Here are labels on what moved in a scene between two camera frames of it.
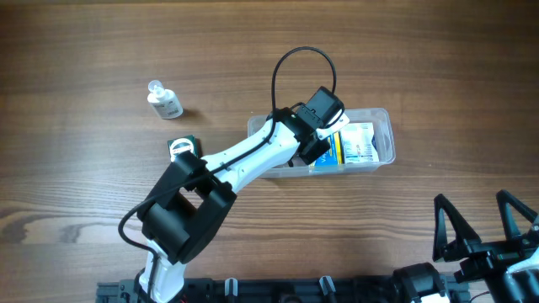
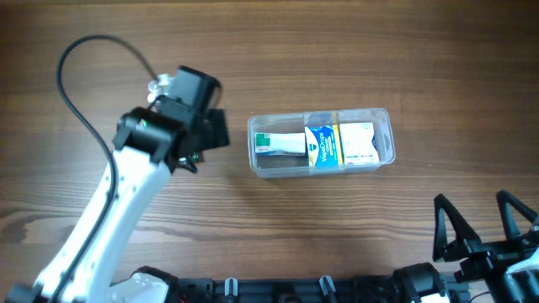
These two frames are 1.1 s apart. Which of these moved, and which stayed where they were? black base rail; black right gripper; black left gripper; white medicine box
Moved: black left gripper
Stayed: black base rail; black right gripper; white medicine box
